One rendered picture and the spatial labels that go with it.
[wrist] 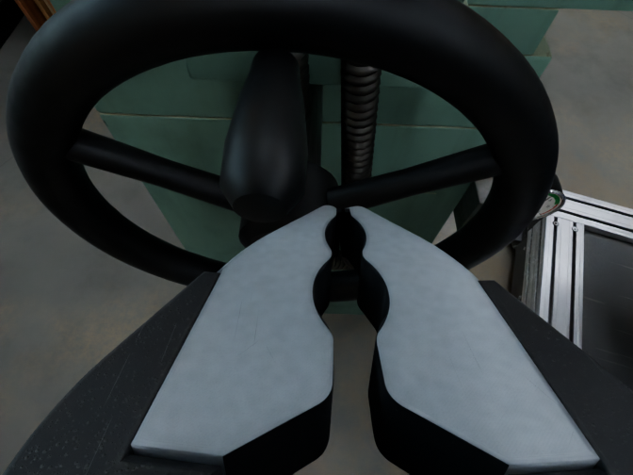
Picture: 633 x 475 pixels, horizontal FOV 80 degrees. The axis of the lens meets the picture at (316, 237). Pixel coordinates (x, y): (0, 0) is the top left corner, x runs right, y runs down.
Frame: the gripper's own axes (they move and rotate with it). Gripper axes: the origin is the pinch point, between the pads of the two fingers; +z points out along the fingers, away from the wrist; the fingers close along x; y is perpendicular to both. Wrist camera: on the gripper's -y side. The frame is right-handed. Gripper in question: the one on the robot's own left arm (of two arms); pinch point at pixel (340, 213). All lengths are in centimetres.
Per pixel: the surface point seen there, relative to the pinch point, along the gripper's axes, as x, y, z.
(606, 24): 124, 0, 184
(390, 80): 3.7, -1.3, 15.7
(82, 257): -68, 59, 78
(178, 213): -22, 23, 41
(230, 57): -6.3, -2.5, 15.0
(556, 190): 24.2, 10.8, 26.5
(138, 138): -21.5, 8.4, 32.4
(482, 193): 20.1, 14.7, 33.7
